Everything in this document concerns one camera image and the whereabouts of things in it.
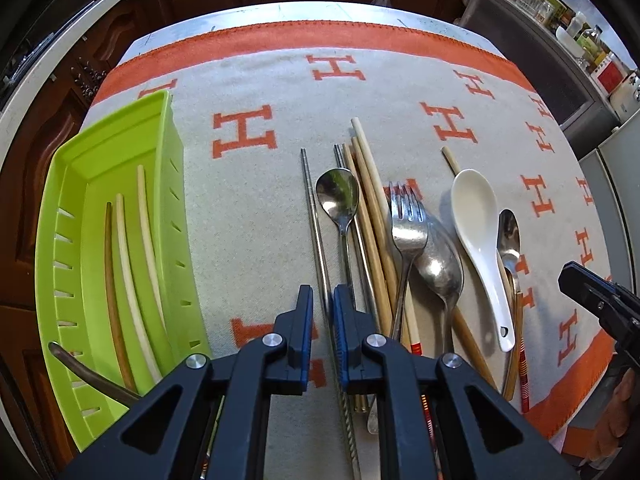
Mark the person's right hand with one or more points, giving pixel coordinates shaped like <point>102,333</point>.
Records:
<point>627,410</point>

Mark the white stone countertop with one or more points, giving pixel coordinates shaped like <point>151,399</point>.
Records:
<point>50,60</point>

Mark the red and white box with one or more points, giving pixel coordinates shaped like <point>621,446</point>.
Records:
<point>610,74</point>

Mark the red striped chopstick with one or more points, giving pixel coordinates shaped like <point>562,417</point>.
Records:
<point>523,360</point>

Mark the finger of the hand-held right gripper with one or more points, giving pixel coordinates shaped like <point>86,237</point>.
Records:
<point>595,295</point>

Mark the large metal spoon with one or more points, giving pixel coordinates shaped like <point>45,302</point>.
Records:
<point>442,270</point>

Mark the cream chopstick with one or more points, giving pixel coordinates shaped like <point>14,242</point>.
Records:
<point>131,285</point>

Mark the orange and white printed blanket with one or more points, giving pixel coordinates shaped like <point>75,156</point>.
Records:
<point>280,90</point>

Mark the white ceramic spoon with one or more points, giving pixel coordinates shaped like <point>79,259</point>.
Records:
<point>475,210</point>

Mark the narrow metal spoon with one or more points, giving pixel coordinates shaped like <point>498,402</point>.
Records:
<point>509,235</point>

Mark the black cooktop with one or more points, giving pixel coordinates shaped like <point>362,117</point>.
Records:
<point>40,25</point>

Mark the white plastic bottle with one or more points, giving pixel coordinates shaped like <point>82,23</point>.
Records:
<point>577,24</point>

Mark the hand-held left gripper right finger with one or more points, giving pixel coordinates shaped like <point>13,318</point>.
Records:
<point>340,340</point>

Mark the glass bottle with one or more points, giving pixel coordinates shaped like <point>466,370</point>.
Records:
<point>592,45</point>

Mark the metal fork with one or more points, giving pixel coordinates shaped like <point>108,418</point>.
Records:
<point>410,240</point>

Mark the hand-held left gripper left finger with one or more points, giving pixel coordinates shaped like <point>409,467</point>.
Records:
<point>302,335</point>

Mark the grey cabinet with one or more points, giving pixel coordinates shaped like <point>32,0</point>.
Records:
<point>525,45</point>

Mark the round metal spoon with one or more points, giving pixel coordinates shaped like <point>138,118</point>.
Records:
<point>336,195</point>

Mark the green plastic tray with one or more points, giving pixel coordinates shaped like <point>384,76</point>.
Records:
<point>100,160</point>

